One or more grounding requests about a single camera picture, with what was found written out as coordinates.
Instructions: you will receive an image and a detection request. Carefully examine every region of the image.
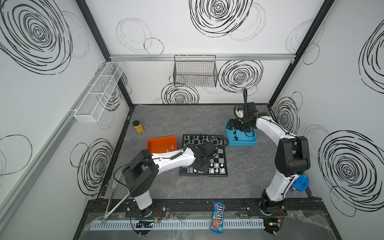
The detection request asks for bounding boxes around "blue plastic tray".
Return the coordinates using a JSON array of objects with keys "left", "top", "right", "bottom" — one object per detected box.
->
[{"left": 225, "top": 119, "right": 257, "bottom": 147}]

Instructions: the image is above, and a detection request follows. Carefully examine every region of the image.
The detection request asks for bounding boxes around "blue lidded plastic container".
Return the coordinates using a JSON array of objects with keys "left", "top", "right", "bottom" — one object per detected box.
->
[{"left": 292, "top": 175, "right": 309, "bottom": 192}]

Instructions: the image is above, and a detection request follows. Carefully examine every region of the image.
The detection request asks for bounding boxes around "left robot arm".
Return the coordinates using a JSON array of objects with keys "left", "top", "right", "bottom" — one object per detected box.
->
[{"left": 105, "top": 136, "right": 229, "bottom": 217}]

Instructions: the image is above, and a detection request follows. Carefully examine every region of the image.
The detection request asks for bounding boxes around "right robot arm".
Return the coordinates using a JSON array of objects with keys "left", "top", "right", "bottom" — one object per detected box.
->
[{"left": 226, "top": 88, "right": 311, "bottom": 216}]

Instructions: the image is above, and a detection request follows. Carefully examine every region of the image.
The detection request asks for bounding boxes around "white slotted cable duct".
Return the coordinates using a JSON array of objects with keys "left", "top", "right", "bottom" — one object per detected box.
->
[{"left": 89, "top": 219, "right": 265, "bottom": 231}]

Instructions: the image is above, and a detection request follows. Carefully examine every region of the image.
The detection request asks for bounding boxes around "orange plastic tray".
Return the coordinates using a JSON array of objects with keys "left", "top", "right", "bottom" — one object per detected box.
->
[{"left": 147, "top": 136, "right": 178, "bottom": 154}]

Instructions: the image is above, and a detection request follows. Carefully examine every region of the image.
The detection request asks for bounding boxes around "black white chess board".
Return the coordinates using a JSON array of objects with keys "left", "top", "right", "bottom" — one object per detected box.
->
[{"left": 179, "top": 134, "right": 228, "bottom": 177}]

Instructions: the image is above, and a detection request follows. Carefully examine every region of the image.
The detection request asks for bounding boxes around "yellow jar black lid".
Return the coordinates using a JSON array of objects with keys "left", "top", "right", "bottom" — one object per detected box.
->
[{"left": 133, "top": 120, "right": 144, "bottom": 135}]

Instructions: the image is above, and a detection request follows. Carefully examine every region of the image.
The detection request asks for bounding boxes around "black wire basket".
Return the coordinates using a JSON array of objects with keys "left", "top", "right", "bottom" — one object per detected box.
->
[{"left": 173, "top": 55, "right": 219, "bottom": 88}]

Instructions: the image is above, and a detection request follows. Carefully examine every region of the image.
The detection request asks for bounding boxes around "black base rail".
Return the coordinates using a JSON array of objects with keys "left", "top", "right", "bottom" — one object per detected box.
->
[{"left": 83, "top": 198, "right": 326, "bottom": 217}]

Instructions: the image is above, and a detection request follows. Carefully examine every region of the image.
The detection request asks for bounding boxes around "M&M's candy bag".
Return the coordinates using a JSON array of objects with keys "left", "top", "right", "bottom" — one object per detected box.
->
[{"left": 210, "top": 202, "right": 226, "bottom": 234}]

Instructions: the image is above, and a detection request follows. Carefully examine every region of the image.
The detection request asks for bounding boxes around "white mesh wall shelf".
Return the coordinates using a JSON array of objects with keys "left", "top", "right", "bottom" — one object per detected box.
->
[{"left": 74, "top": 62, "right": 124, "bottom": 123}]

